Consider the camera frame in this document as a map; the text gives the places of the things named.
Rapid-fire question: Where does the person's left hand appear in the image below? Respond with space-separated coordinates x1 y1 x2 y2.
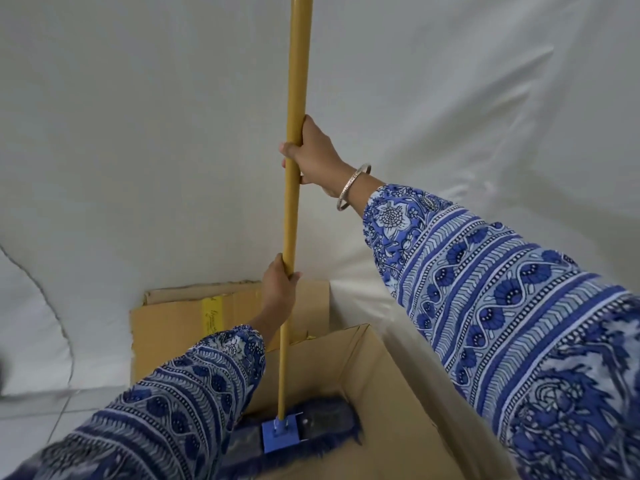
252 253 302 329

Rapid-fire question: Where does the person's right hand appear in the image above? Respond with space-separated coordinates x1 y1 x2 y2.
279 114 358 197

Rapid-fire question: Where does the yellow pole blue dust mop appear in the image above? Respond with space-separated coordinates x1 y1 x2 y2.
220 0 365 478

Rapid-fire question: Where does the person's right forearm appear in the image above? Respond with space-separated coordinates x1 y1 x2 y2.
341 169 640 480

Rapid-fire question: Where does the person's left forearm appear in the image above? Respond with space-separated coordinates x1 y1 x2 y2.
0 315 282 480

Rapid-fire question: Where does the silver bangle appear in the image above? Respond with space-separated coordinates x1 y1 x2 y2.
336 164 372 212

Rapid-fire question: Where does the brown cardboard box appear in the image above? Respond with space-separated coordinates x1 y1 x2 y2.
129 280 521 480

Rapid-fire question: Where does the white fabric sheet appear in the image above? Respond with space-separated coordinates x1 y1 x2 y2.
0 0 640 476

